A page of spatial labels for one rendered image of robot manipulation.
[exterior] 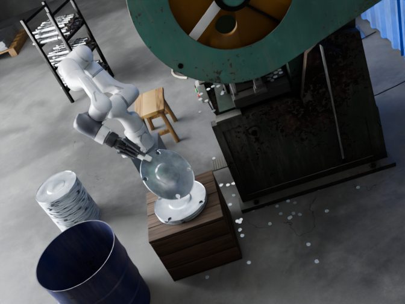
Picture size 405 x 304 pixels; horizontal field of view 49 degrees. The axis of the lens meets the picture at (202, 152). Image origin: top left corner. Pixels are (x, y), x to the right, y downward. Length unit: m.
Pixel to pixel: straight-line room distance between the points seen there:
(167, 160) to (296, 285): 0.89
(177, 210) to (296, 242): 0.66
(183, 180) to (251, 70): 0.67
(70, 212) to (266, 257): 1.31
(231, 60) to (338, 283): 1.16
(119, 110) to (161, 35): 0.78
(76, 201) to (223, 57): 1.52
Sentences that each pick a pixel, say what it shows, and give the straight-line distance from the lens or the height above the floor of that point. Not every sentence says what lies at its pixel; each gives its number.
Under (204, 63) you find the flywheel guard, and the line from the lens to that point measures 1.93.
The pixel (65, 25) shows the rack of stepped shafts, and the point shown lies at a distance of 4.52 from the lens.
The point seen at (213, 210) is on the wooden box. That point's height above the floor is 0.35.
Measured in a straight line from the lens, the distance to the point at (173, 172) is 2.25.
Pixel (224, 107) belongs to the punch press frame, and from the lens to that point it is 2.41.
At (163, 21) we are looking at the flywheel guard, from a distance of 1.85.
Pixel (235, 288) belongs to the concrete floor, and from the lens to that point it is 2.39.
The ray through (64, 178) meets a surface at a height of 0.35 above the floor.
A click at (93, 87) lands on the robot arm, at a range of 2.28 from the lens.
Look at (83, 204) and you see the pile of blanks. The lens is 3.05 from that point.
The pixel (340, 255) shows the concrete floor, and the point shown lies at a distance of 2.38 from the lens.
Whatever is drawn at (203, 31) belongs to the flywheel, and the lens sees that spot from 1.90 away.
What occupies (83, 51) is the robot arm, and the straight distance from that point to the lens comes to 2.49.
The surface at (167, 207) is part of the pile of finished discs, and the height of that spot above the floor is 0.38.
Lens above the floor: 1.91
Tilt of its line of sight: 36 degrees down
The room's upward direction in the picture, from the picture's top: 24 degrees counter-clockwise
